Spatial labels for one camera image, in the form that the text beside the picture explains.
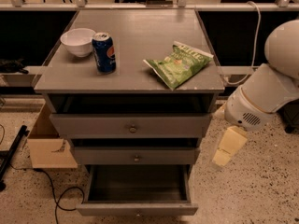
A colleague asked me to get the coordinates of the grey metal rail frame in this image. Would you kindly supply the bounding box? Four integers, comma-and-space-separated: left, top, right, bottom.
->
0, 0, 299, 89

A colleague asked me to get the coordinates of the white bowl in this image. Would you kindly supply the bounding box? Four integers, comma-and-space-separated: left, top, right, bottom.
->
60, 28, 95, 57

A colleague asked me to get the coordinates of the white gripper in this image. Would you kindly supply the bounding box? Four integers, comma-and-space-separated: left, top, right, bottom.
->
212, 85, 275, 167

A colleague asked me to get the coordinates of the white hanging cable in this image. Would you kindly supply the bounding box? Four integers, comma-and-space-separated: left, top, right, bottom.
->
222, 0, 262, 86

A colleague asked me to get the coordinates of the grey bottom drawer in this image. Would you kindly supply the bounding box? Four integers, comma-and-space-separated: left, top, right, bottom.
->
77, 165, 198, 217

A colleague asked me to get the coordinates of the grey drawer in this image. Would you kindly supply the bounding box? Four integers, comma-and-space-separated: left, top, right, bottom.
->
72, 147, 199, 165
50, 114, 211, 139
77, 165, 198, 217

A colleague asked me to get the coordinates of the green chip bag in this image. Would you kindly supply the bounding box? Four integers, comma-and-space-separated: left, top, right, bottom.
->
144, 41, 213, 91

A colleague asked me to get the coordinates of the black object on rail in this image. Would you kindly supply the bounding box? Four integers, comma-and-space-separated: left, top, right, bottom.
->
0, 59, 28, 74

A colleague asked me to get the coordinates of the grey middle drawer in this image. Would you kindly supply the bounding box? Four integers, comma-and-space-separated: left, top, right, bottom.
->
72, 147, 199, 165

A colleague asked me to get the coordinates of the black stand leg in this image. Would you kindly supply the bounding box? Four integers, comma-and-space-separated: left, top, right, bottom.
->
0, 125, 29, 191

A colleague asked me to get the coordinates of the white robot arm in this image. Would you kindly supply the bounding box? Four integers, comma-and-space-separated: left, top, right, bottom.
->
212, 20, 299, 167

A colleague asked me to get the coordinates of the grey top drawer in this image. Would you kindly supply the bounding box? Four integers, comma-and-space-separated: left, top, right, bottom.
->
50, 114, 211, 139

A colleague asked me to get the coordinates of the black floor cable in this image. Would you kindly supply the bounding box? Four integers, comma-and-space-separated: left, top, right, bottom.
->
8, 163, 86, 224

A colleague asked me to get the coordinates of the grey drawer cabinet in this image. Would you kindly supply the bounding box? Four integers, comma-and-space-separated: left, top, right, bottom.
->
29, 9, 224, 168

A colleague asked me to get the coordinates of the cardboard box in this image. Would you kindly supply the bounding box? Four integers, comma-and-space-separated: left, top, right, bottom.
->
27, 105, 78, 169

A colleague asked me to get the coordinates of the blue pepsi can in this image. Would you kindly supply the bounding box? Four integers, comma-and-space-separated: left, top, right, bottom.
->
92, 32, 116, 74

